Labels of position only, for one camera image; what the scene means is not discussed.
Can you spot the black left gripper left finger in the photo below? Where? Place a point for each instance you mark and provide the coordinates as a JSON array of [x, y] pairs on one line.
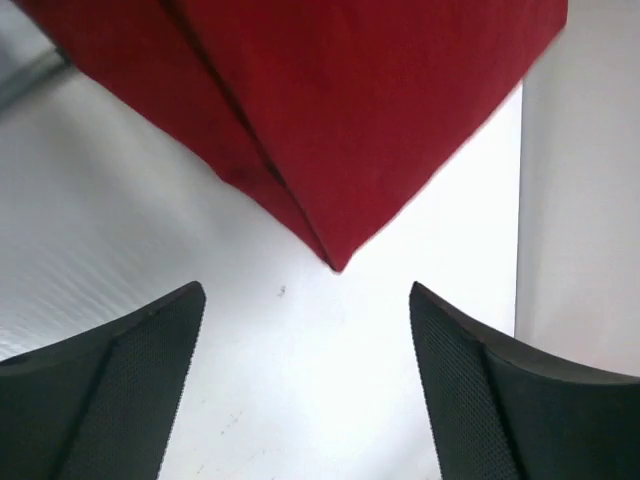
[[101, 404]]

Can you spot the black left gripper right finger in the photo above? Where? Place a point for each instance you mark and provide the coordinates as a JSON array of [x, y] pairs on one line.
[[501, 409]]

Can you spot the dark red t shirt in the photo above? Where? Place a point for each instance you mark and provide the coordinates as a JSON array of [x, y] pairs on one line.
[[331, 115]]

